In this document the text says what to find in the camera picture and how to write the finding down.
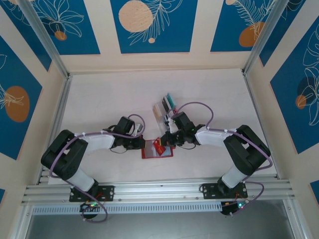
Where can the red card with gold pattern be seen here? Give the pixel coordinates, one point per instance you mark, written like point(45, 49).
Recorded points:
point(159, 149)

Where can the teal credit card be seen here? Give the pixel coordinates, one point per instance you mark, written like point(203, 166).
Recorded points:
point(171, 100)

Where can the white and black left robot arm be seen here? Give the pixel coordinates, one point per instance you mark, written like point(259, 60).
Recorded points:
point(99, 143)

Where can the aluminium frame leg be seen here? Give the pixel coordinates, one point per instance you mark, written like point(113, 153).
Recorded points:
point(295, 221)
point(21, 224)

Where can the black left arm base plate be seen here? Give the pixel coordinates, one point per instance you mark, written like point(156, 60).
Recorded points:
point(109, 193)

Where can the aluminium mounting beam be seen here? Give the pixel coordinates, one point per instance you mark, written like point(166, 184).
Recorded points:
point(162, 191)

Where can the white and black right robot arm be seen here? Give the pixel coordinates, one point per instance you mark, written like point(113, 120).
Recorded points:
point(211, 138)

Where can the black credit card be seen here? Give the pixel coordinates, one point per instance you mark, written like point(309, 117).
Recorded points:
point(165, 104)

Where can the aluminium table side rail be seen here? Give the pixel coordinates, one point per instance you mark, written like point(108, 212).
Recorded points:
point(259, 119)
point(61, 104)

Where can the aluminium frame post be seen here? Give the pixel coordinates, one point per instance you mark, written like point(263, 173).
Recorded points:
point(45, 37)
point(263, 37)

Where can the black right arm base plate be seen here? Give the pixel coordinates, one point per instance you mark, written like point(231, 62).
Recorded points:
point(209, 190)

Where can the clear acrylic card stand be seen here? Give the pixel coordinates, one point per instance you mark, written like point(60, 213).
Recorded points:
point(163, 124)

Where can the red leather card holder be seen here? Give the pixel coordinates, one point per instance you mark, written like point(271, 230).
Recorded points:
point(149, 149)

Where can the white and blue credit card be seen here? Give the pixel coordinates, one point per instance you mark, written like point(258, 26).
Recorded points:
point(166, 117)

